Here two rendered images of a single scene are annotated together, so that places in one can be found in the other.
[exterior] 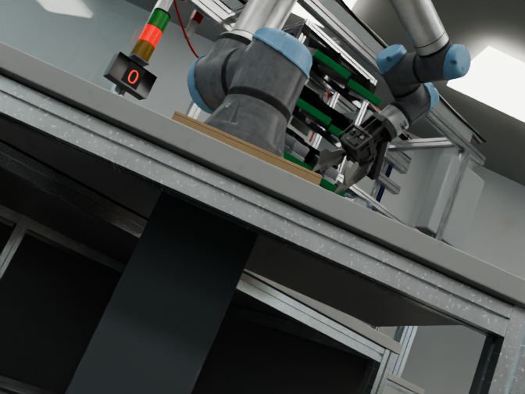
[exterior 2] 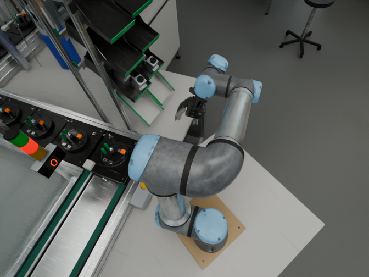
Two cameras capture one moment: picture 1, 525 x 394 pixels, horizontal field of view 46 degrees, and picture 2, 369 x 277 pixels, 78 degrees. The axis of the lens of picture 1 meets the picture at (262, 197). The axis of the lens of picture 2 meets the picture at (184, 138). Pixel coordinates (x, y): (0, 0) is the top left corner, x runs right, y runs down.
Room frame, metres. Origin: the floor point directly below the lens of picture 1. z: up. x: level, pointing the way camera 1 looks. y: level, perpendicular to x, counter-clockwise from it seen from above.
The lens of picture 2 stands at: (0.90, 0.19, 2.01)
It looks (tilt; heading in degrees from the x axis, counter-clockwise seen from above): 59 degrees down; 331
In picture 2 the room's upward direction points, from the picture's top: 7 degrees counter-clockwise
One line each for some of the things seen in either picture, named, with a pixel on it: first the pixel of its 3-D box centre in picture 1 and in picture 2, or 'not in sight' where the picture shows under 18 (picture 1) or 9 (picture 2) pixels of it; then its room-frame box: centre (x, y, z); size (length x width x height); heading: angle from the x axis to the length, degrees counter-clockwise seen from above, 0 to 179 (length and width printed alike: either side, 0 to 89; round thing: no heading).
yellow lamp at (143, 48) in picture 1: (142, 51); (35, 151); (1.57, 0.46, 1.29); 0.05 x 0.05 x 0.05
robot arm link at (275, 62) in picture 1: (270, 73); (208, 226); (1.00, 0.07, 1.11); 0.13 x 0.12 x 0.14; 36
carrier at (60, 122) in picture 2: not in sight; (36, 123); (1.99, 0.50, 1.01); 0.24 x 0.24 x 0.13; 33
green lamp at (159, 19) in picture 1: (158, 22); (17, 137); (1.57, 0.46, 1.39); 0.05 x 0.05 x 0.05
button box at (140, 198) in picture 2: not in sight; (146, 186); (1.34, 0.19, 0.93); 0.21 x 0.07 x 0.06; 123
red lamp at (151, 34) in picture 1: (150, 37); (27, 144); (1.57, 0.46, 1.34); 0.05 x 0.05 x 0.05
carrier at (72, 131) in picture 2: not in sight; (72, 136); (1.79, 0.37, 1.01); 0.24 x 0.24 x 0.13; 33
